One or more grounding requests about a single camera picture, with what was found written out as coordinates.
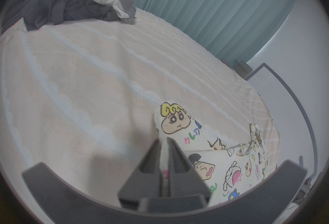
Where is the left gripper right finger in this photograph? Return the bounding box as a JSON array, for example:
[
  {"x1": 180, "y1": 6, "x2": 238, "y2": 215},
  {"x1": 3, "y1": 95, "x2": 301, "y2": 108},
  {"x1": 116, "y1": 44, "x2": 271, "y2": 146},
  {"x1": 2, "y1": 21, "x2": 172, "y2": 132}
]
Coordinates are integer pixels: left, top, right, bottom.
[{"x1": 167, "y1": 137, "x2": 211, "y2": 199}]

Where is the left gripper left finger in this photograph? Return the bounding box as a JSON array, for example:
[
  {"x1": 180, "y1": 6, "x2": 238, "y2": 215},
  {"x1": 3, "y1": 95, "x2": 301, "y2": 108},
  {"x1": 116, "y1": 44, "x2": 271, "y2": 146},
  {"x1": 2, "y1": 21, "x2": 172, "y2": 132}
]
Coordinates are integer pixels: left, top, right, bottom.
[{"x1": 118, "y1": 139, "x2": 162, "y2": 200}]

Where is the white printed pyjama top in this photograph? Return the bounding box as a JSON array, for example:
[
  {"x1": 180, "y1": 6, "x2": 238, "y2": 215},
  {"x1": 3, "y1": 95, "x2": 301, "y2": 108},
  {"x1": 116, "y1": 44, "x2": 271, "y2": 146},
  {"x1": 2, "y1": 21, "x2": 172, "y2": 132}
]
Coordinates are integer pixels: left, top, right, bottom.
[{"x1": 154, "y1": 102, "x2": 278, "y2": 205}]

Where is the bed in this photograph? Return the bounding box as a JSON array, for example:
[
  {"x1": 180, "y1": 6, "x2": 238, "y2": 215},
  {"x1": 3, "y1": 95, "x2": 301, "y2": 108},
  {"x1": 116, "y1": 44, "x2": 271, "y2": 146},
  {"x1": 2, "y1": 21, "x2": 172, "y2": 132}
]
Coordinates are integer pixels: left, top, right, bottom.
[{"x1": 0, "y1": 9, "x2": 315, "y2": 208}]

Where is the grey bedside table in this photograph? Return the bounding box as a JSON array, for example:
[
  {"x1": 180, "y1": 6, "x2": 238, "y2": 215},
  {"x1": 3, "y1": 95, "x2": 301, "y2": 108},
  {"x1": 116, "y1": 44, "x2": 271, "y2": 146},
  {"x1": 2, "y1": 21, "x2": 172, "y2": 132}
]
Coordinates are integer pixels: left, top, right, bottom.
[{"x1": 221, "y1": 59, "x2": 251, "y2": 77}]

